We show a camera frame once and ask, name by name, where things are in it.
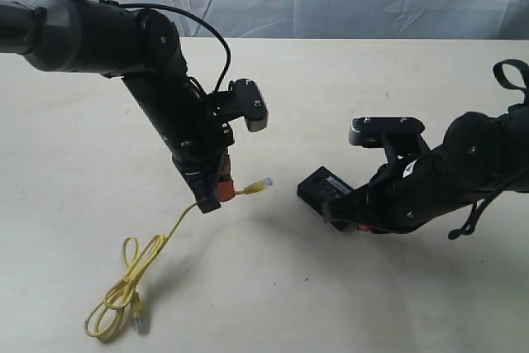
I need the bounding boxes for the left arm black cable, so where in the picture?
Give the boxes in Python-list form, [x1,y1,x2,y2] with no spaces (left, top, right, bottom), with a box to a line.
[84,0,232,93]

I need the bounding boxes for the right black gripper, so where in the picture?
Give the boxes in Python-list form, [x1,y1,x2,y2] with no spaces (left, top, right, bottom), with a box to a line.
[319,158,417,234]

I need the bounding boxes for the small black network box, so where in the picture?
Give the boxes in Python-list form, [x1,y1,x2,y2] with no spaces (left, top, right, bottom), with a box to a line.
[297,166,354,216]

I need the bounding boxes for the yellow ethernet cable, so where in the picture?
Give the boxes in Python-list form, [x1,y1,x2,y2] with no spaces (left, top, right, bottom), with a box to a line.
[83,176,274,342]

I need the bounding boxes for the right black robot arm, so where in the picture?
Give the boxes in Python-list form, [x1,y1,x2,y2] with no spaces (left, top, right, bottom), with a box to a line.
[297,104,528,240]

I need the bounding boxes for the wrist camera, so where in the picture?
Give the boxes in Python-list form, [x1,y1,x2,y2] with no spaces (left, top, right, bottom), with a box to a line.
[207,79,269,132]
[348,117,425,149]

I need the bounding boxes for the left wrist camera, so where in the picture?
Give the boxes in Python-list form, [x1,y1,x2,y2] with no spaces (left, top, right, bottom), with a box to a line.
[207,79,269,132]

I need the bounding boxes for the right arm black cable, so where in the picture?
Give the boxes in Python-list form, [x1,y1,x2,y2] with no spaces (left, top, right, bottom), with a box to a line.
[448,59,529,241]

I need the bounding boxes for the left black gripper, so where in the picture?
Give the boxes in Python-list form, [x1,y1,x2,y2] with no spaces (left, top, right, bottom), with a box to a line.
[172,117,236,214]

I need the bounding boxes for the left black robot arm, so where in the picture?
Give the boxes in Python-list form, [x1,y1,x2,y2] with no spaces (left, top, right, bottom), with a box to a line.
[1,0,236,212]

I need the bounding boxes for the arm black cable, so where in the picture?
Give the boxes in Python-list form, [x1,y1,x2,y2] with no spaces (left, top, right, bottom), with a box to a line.
[84,0,232,93]
[448,59,529,241]

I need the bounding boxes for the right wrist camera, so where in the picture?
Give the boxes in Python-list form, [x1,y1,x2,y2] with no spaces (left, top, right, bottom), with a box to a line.
[348,117,425,149]

